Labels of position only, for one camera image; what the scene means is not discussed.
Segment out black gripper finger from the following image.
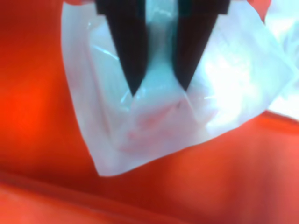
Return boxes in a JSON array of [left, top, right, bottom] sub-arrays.
[[172, 0, 231, 92], [95, 0, 148, 97]]

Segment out white bandage pack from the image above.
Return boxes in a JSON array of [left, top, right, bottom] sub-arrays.
[[265, 0, 299, 122], [61, 0, 295, 177]]

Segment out red crate holding bandages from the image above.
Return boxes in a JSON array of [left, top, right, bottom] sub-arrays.
[[0, 0, 299, 224]]

